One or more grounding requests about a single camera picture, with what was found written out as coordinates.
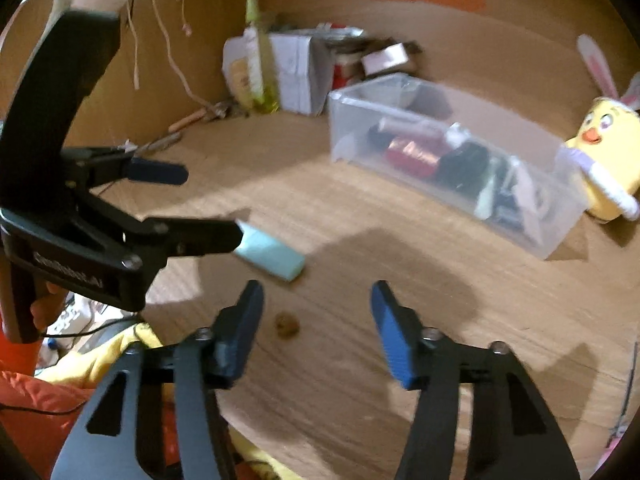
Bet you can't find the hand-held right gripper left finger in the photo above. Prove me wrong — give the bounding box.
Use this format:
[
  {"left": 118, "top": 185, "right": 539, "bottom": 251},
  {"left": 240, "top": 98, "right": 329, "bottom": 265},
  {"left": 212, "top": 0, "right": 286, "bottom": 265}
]
[{"left": 50, "top": 280, "right": 265, "bottom": 480}]

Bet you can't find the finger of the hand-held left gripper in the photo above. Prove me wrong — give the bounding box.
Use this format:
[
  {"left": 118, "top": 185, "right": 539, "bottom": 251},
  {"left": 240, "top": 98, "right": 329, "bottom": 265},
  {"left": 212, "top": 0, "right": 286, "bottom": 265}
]
[
  {"left": 82, "top": 147, "right": 190, "bottom": 189},
  {"left": 122, "top": 216, "right": 245, "bottom": 272}
]

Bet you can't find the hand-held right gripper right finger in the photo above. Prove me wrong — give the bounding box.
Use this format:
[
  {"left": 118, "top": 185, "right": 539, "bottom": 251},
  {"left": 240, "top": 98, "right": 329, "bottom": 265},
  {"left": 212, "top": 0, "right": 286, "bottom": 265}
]
[{"left": 370, "top": 280, "right": 581, "bottom": 480}]

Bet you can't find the teal tube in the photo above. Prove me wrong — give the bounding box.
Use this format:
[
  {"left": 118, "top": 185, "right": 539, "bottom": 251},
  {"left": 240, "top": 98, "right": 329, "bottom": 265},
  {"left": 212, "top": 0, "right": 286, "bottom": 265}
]
[{"left": 234, "top": 220, "right": 307, "bottom": 283}]

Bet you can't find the pale green stick tube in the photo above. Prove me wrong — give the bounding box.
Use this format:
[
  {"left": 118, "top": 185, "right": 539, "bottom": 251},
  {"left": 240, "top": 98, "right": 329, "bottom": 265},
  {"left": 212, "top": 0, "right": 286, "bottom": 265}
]
[{"left": 474, "top": 156, "right": 507, "bottom": 221}]

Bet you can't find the clear plastic box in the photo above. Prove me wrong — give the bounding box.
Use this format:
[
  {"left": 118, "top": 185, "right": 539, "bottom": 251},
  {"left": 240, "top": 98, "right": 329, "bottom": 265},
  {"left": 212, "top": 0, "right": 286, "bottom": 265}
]
[{"left": 327, "top": 72, "right": 590, "bottom": 261}]

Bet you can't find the small dark jar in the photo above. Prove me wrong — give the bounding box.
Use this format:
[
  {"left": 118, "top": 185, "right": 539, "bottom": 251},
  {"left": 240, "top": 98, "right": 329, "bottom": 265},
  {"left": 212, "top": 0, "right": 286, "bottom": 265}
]
[{"left": 437, "top": 140, "right": 491, "bottom": 193}]

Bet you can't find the slim pink-white tube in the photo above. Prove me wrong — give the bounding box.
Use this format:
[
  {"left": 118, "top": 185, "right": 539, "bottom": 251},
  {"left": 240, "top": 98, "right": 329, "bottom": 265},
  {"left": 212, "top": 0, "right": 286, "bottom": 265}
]
[{"left": 512, "top": 160, "right": 551, "bottom": 243}]

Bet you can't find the red tea pouch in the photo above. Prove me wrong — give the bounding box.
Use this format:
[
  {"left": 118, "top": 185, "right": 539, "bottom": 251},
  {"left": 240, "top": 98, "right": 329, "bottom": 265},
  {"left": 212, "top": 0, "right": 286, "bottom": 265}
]
[{"left": 386, "top": 134, "right": 442, "bottom": 177}]

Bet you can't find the pale pink tube white cap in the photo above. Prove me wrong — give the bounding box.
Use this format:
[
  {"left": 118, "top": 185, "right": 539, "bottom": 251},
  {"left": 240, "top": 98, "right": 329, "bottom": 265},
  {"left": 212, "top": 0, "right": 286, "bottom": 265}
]
[{"left": 377, "top": 116, "right": 471, "bottom": 143}]

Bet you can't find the person's left hand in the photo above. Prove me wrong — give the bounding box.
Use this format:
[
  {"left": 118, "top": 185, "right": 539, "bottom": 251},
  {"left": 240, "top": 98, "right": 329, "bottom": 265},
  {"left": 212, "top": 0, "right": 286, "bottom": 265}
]
[{"left": 30, "top": 281, "right": 68, "bottom": 331}]

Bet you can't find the wooden stick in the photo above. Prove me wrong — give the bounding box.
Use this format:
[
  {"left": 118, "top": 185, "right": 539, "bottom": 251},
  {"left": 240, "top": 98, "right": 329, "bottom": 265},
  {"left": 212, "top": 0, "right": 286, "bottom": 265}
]
[{"left": 169, "top": 107, "right": 208, "bottom": 133}]

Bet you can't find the yellow sunscreen bottle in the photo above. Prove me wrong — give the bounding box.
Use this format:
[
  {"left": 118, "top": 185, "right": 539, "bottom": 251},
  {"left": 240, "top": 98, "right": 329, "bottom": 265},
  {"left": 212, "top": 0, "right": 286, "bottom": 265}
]
[{"left": 227, "top": 55, "right": 256, "bottom": 111}]

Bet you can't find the yellow-green spray bottle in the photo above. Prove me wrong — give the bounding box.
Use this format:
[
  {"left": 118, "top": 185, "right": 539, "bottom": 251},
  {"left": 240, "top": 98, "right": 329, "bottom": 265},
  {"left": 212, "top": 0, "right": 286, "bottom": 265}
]
[{"left": 243, "top": 0, "right": 281, "bottom": 113}]

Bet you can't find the white green-printed tube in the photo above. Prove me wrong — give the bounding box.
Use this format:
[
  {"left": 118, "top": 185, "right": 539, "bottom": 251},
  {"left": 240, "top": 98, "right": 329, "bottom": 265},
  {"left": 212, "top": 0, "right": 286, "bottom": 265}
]
[{"left": 242, "top": 27, "right": 266, "bottom": 106}]

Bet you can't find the yellow cloth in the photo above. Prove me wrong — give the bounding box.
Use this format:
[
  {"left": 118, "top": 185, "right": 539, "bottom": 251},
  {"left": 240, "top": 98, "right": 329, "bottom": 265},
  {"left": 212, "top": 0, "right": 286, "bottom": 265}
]
[{"left": 37, "top": 322, "right": 281, "bottom": 480}]

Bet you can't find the folded white leaflet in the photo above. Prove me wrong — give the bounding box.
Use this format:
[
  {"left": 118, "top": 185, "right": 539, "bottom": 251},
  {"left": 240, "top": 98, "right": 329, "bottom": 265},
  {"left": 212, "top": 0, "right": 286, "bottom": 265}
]
[{"left": 222, "top": 32, "right": 333, "bottom": 117}]

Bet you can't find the red small box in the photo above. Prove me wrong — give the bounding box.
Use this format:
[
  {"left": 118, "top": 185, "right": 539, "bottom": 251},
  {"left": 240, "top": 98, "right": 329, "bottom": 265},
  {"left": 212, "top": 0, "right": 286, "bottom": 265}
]
[{"left": 331, "top": 60, "right": 362, "bottom": 92}]

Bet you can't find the orange garment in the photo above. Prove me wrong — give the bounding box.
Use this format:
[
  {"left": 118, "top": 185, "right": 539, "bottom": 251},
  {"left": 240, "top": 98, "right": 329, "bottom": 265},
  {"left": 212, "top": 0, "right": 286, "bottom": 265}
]
[{"left": 0, "top": 335, "right": 181, "bottom": 480}]

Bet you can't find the stack of papers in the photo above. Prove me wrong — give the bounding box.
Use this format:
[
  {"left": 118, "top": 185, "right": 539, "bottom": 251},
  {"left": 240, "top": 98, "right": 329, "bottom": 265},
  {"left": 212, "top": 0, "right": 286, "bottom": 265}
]
[{"left": 310, "top": 22, "right": 381, "bottom": 56}]

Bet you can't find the small white box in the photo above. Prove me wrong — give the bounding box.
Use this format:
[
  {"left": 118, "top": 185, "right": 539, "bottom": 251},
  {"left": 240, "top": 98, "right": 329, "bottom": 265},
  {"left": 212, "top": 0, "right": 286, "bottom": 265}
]
[{"left": 360, "top": 42, "right": 418, "bottom": 77}]

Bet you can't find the yellow chick plush toy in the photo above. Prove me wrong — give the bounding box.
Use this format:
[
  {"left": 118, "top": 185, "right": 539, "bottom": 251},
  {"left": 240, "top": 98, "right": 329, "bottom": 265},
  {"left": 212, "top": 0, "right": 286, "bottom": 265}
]
[{"left": 557, "top": 34, "right": 640, "bottom": 223}]

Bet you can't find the beige cable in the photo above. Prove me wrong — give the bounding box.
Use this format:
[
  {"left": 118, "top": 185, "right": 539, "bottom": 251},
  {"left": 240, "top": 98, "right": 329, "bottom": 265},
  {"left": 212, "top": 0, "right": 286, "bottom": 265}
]
[{"left": 150, "top": 0, "right": 207, "bottom": 108}]

